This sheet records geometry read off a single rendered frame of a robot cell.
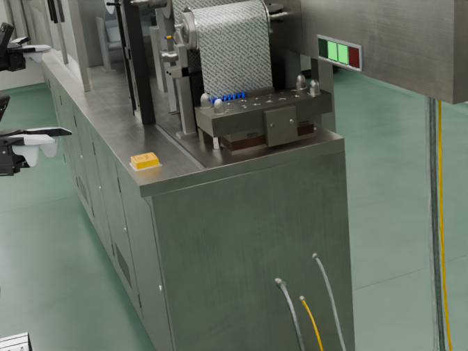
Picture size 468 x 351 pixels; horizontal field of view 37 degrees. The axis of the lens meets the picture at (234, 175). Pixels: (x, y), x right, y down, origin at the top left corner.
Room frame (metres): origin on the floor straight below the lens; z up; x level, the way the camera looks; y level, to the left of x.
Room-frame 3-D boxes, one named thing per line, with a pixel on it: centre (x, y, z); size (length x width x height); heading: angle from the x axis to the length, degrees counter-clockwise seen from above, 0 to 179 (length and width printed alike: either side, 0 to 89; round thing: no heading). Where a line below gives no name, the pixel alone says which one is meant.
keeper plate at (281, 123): (2.04, -0.16, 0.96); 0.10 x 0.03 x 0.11; 109
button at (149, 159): (2.02, 0.26, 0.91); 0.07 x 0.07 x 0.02; 19
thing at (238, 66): (2.23, -0.05, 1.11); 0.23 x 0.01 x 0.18; 109
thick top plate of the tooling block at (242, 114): (2.13, -0.12, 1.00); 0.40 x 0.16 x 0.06; 109
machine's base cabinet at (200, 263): (3.15, 0.35, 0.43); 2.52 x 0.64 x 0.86; 19
